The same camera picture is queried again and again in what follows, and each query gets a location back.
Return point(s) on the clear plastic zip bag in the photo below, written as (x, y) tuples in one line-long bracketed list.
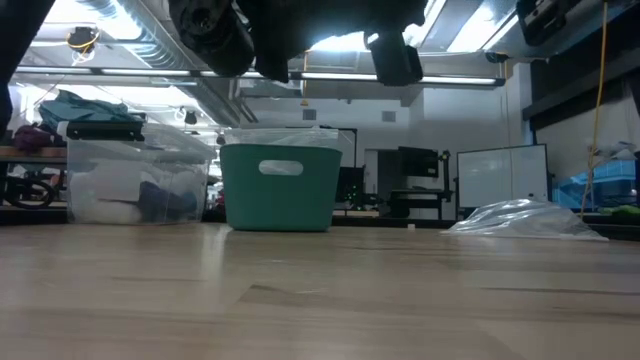
[(520, 220)]

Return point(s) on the black computer case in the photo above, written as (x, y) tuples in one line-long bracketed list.
[(350, 185)]

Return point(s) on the long ceiling light strip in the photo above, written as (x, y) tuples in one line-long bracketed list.
[(345, 76)]

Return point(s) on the wooden bench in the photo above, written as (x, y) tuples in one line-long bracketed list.
[(30, 154)]

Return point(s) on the green object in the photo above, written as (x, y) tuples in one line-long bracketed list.
[(622, 212)]

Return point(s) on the green plastic bin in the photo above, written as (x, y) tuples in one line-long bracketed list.
[(280, 200)]

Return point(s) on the purple bag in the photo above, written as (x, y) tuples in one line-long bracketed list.
[(32, 139)]

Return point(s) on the black computer monitor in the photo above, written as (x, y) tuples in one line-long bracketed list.
[(417, 162)]

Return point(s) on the clear plastic storage box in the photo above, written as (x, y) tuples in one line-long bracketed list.
[(125, 175)]

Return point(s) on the black standing desk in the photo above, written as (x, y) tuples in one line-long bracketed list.
[(420, 192)]

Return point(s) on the teal cloth pile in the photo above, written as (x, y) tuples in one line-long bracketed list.
[(80, 112)]

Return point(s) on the white whiteboard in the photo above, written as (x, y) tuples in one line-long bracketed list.
[(500, 175)]

